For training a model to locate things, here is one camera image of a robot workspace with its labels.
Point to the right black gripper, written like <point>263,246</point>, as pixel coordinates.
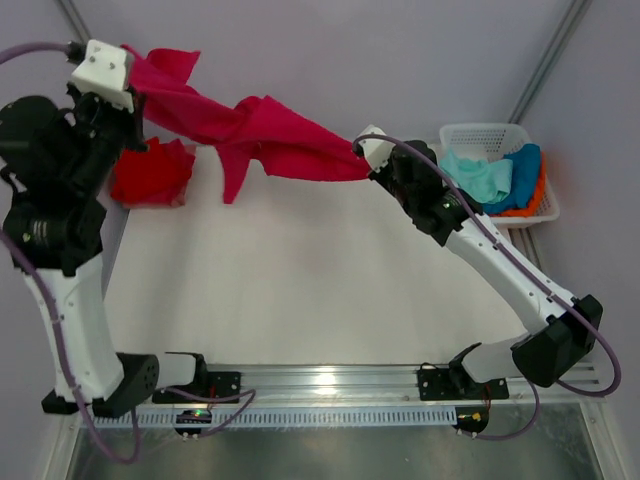
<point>381,176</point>

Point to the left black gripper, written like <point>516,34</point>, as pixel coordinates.
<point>138,142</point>

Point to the magenta t shirt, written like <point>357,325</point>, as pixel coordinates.
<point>287,144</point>

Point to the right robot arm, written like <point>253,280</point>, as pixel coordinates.
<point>560,328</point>

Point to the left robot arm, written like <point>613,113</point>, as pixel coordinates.
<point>56,161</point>

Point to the red folded t shirt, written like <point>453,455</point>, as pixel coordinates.
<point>143,179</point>

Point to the mint green t shirt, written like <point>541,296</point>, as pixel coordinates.
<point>486,182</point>

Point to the white plastic basket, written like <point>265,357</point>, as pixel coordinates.
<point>531,200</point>

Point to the blue t shirt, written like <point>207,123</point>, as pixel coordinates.
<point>520,175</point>

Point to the orange t shirt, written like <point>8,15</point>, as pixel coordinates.
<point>532,195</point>

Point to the right controller board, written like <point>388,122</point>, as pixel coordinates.
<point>471,420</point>

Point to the controller board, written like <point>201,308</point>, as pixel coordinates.
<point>471,420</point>
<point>192,422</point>

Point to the left controller board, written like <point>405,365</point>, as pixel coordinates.
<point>192,422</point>

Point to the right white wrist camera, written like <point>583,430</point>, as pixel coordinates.
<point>375,152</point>

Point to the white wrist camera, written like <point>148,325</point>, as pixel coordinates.
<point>105,72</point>
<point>375,152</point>

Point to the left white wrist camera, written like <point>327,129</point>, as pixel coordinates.
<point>105,72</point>

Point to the left corner frame post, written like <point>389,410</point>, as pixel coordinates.
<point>73,19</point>

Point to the corner frame post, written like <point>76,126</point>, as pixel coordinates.
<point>73,19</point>
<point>562,34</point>

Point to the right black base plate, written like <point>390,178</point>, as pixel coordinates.
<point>438,382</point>

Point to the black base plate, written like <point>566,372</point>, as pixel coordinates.
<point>223,385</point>
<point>438,382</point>

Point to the right corner frame post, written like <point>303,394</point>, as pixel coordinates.
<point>562,34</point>

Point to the aluminium mounting rail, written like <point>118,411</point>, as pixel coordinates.
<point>378,385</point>

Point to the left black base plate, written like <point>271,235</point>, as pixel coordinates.
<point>223,385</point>

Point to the slotted grey cable duct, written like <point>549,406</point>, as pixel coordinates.
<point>310,417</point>

